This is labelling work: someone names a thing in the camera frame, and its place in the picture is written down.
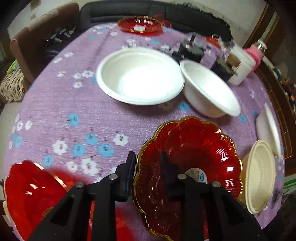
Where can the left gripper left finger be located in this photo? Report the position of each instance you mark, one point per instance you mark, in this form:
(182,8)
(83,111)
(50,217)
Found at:
(91,207)

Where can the large white foam bowl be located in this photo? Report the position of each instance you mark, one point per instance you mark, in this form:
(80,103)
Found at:
(267,130)

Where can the brown armchair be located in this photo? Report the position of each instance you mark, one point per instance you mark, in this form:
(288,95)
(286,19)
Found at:
(27,45)

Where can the patterned daybed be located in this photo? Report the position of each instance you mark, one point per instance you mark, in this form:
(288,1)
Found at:
(14,85)

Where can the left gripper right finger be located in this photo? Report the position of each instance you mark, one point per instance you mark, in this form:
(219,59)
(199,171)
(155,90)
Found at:
(207,205)

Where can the red gold-rimmed plate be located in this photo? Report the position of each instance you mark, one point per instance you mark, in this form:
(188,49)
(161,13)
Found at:
(197,147)

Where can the white plastic jar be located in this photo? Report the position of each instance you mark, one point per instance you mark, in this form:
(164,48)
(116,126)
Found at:
(245,66)

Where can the pink knit-sleeved bottle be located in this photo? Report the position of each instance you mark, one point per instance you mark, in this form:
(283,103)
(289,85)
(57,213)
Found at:
(256,51)

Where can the small white foam bowl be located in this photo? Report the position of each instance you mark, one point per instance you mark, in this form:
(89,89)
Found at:
(207,92)

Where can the small black jar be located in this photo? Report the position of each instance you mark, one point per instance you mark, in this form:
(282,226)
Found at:
(188,50)

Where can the black sofa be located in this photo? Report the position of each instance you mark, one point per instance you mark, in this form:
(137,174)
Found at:
(183,17)

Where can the purple floral tablecloth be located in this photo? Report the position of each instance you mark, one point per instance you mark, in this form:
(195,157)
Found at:
(70,127)

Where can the cream plastic bowl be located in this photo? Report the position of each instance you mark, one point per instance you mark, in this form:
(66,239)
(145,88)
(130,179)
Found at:
(258,177)

